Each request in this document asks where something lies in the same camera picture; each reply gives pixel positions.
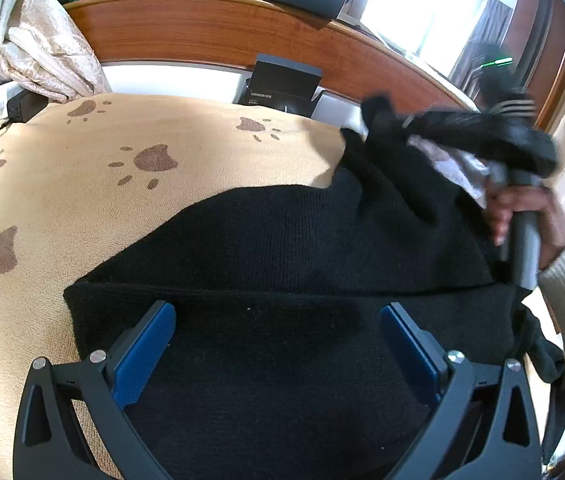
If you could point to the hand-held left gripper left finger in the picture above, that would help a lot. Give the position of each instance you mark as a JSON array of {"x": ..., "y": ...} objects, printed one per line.
[{"x": 145, "y": 355}]

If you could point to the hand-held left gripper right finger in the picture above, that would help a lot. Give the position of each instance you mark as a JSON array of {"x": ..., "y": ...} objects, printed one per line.
[{"x": 410, "y": 355}]

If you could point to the black white-striped garment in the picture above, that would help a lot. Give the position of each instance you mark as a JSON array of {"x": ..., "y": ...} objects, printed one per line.
[{"x": 487, "y": 132}]

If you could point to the black knit sweater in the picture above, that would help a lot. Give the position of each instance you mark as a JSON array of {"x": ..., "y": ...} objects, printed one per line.
[{"x": 287, "y": 270}]

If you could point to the person's right hand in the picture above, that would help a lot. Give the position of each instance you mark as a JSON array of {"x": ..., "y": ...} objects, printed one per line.
[{"x": 552, "y": 225}]

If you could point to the light grey garment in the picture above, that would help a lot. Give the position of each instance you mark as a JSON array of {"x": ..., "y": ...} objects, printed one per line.
[{"x": 454, "y": 167}]

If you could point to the tan paw print blanket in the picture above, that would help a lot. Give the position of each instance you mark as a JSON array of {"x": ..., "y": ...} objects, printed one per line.
[{"x": 87, "y": 200}]

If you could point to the black charger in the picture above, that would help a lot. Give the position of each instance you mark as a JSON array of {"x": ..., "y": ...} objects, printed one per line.
[{"x": 25, "y": 106}]

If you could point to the black printed box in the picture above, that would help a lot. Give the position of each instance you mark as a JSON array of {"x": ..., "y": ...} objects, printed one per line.
[{"x": 277, "y": 85}]

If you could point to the beige shiny curtain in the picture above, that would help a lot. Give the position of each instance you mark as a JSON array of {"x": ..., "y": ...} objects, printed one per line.
[{"x": 42, "y": 50}]

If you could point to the wooden window sill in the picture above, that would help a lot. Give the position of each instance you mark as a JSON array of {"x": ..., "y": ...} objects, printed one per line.
[{"x": 202, "y": 35}]

